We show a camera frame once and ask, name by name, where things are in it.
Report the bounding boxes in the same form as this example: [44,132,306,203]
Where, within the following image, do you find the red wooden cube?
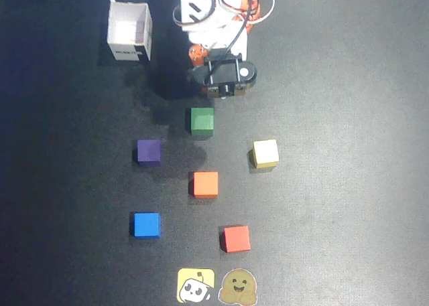
[219,225,251,253]

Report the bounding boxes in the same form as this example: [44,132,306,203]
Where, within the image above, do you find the black camera cable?
[207,0,261,72]

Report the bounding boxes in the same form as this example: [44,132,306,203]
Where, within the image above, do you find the white cardboard box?
[106,0,154,63]

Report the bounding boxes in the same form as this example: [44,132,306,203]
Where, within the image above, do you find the green wooden cube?
[186,106,215,136]

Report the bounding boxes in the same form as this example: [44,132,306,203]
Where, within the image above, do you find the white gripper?
[180,0,249,69]

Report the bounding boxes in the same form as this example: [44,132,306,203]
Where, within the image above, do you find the blue wooden cube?
[129,212,162,239]

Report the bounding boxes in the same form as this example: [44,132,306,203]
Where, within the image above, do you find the black table mat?
[0,0,429,306]

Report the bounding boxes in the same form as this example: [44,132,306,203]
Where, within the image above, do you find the orange wooden cube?
[188,171,219,199]

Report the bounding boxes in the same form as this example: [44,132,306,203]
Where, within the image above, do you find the smiling face sticker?
[218,268,258,304]

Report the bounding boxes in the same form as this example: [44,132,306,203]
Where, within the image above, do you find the white servo cable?
[172,0,276,31]

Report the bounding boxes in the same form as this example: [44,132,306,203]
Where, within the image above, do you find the yellow wooden cube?
[247,139,280,169]

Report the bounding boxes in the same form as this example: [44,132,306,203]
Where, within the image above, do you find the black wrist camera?
[186,51,259,100]

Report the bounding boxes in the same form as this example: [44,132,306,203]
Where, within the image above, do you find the purple wooden cube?
[136,139,162,167]

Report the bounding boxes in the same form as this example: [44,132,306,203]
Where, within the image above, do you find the yellow robot sticker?
[176,268,216,303]

